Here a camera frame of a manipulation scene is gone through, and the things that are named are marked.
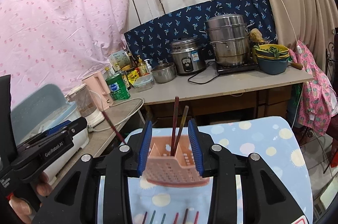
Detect dark red chopstick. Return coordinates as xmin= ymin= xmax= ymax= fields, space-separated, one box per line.
xmin=182 ymin=208 xmax=189 ymax=224

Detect white blender jar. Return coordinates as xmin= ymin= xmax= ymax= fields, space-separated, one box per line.
xmin=65 ymin=84 xmax=104 ymax=128

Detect person's left hand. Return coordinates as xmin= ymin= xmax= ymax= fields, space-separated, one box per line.
xmin=9 ymin=172 xmax=53 ymax=223

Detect white dish drainer with lid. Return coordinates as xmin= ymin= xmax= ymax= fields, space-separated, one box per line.
xmin=11 ymin=84 xmax=89 ymax=185

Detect brown chopstick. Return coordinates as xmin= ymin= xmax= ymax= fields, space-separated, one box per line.
xmin=174 ymin=105 xmax=189 ymax=155

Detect black induction cooker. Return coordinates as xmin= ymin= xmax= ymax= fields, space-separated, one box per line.
xmin=215 ymin=61 xmax=259 ymax=75

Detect yellow oil bottle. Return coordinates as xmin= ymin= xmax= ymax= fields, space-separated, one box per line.
xmin=138 ymin=55 xmax=149 ymax=76

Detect pink dotted sheet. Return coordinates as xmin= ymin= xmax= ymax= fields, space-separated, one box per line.
xmin=1 ymin=0 xmax=129 ymax=106

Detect white pull switch cord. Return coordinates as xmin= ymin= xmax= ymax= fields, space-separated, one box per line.
xmin=248 ymin=0 xmax=303 ymax=56

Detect small steel pot with lid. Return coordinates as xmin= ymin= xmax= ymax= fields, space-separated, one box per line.
xmin=151 ymin=60 xmax=176 ymax=84

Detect red chopstick black band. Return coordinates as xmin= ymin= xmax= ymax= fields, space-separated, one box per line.
xmin=173 ymin=213 xmax=179 ymax=224

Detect navy floral cloth backsplash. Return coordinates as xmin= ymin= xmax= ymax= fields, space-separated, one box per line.
xmin=124 ymin=0 xmax=277 ymax=67

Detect pink electric kettle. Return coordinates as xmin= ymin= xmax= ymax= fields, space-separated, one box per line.
xmin=82 ymin=71 xmax=113 ymax=112

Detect blue planet print tablecloth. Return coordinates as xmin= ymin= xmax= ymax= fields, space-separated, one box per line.
xmin=95 ymin=131 xmax=308 ymax=223

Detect stainless steel steamer pot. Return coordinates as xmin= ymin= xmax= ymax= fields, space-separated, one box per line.
xmin=205 ymin=13 xmax=250 ymax=67

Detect green detergent bottle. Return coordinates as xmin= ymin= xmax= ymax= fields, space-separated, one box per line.
xmin=105 ymin=67 xmax=131 ymax=101

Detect blue and yellow stacked basins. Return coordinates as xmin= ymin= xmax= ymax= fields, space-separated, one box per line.
xmin=253 ymin=44 xmax=289 ymax=75

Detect clear plastic food container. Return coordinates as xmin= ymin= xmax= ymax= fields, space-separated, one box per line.
xmin=134 ymin=74 xmax=153 ymax=92

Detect silver rice cooker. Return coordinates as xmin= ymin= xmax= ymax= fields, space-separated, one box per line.
xmin=170 ymin=37 xmax=206 ymax=76

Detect pink floral garment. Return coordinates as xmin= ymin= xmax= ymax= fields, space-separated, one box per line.
xmin=289 ymin=40 xmax=337 ymax=135

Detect pink perforated utensil holder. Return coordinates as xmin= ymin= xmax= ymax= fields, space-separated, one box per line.
xmin=142 ymin=135 xmax=210 ymax=187

